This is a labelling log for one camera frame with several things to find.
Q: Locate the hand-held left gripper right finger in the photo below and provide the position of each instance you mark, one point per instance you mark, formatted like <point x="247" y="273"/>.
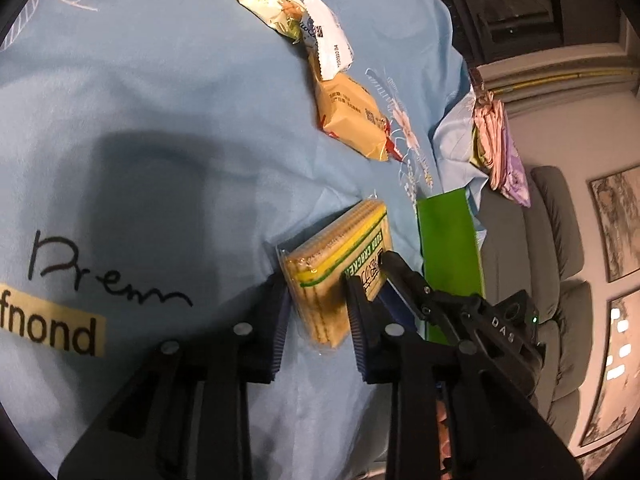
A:
<point x="362" y="332"/>

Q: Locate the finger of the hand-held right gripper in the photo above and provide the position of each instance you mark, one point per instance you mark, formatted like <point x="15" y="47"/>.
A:
<point x="402" y="277"/>
<point x="396" y="312"/>

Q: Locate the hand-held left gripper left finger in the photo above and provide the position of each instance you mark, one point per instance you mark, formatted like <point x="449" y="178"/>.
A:
<point x="279" y="322"/>

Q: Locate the green label cracker packet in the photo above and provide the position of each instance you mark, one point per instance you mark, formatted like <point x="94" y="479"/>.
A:
<point x="325" y="265"/>

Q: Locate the green box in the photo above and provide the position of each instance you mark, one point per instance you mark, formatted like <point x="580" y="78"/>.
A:
<point x="447" y="240"/>

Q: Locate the grey sofa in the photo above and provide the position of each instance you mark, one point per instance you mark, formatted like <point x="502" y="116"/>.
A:
<point x="550" y="240"/>

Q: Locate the folded blue cloth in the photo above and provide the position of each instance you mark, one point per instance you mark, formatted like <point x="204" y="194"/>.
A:
<point x="457" y="150"/>

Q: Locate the folded pink floral cloth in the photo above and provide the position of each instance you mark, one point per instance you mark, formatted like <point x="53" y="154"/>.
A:
<point x="500" y="155"/>

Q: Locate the tan snack packet red ends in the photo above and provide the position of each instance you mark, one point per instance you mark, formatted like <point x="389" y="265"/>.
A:
<point x="350" y="115"/>

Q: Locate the blue floral bed sheet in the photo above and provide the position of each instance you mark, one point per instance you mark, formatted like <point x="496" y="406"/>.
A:
<point x="150" y="135"/>

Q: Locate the white snack packet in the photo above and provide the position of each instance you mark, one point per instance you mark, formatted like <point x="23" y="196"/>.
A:
<point x="327" y="35"/>

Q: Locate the dark cabinet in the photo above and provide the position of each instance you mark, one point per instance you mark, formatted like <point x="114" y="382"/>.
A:
<point x="515" y="10"/>

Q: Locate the framed wall painting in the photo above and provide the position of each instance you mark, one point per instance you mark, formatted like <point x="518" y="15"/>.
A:
<point x="617" y="370"/>
<point x="617" y="225"/>

